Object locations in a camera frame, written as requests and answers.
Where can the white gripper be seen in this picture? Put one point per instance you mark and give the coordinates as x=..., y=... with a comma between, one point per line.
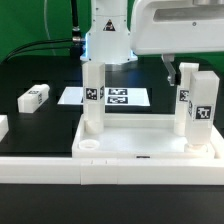
x=176, y=26

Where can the white desk top tray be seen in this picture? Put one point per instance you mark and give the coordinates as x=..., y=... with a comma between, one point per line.
x=135, y=136

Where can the marker sheet with tags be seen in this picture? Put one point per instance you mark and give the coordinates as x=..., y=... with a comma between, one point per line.
x=113, y=96

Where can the white L-shaped obstacle fence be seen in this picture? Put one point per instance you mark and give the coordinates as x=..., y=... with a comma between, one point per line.
x=94, y=171

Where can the white block left edge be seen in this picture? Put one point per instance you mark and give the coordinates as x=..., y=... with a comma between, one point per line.
x=3, y=126

